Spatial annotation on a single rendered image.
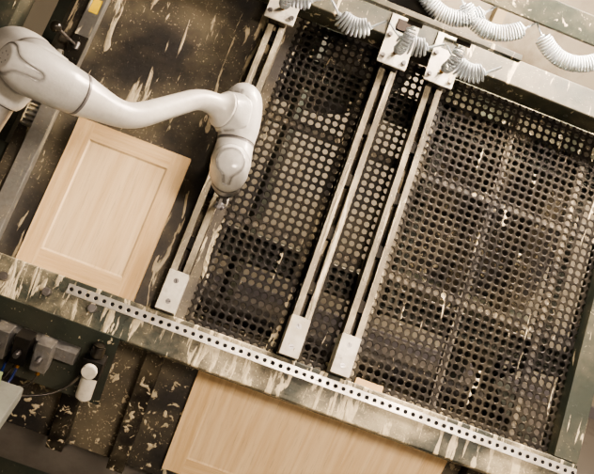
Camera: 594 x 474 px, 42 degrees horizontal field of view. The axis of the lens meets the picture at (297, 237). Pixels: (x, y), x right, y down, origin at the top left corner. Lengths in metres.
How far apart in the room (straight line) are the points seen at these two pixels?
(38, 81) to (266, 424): 1.46
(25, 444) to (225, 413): 0.86
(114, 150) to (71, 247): 0.33
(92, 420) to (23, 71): 1.46
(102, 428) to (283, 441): 0.63
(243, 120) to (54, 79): 0.54
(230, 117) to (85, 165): 0.63
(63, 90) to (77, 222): 0.77
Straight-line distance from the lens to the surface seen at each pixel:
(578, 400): 2.64
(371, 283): 2.42
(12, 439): 3.20
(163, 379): 2.69
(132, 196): 2.45
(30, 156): 2.50
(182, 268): 2.38
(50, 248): 2.44
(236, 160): 1.98
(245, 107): 2.06
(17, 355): 2.31
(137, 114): 1.87
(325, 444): 2.72
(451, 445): 2.48
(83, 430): 2.86
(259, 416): 2.68
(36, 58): 1.74
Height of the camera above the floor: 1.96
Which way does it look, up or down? 18 degrees down
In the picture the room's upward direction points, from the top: 22 degrees clockwise
